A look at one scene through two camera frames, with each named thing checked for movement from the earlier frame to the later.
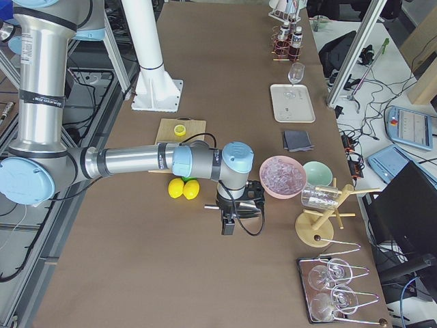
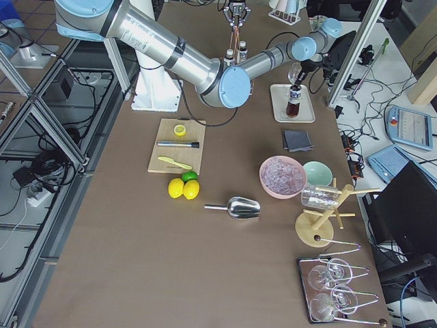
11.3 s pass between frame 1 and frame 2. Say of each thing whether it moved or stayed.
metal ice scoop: stayed
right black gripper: moved
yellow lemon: stayed
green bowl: stayed
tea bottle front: moved
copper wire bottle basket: moved
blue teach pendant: stayed
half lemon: stayed
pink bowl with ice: stayed
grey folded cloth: stayed
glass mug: stayed
